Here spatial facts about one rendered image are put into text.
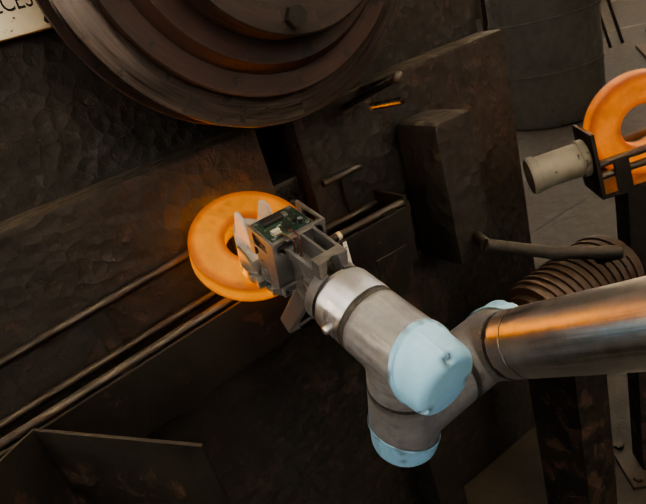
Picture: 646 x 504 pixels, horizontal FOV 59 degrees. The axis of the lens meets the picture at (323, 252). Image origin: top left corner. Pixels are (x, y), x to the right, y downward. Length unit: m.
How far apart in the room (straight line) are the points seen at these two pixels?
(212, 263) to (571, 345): 0.41
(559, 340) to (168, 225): 0.49
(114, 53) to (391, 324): 0.39
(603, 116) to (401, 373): 0.59
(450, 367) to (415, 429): 0.11
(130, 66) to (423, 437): 0.48
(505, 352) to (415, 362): 0.13
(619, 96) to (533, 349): 0.50
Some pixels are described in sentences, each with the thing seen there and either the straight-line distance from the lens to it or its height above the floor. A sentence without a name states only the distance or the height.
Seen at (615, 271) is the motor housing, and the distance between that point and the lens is 1.00.
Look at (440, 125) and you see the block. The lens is 0.87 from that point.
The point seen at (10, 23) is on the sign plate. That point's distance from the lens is 0.77.
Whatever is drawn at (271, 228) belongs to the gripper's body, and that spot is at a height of 0.80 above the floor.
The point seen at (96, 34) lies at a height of 1.03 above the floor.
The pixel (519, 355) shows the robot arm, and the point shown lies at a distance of 0.59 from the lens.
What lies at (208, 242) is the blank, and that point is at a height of 0.77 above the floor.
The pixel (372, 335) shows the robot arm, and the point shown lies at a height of 0.73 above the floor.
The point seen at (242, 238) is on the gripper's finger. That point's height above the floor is 0.77.
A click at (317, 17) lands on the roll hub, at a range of 0.65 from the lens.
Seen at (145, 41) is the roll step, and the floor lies 1.02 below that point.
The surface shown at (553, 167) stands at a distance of 0.95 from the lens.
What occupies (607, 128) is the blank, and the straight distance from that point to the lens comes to 0.97.
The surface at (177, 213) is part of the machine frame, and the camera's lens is 0.78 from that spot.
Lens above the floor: 1.01
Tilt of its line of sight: 24 degrees down
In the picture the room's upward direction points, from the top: 17 degrees counter-clockwise
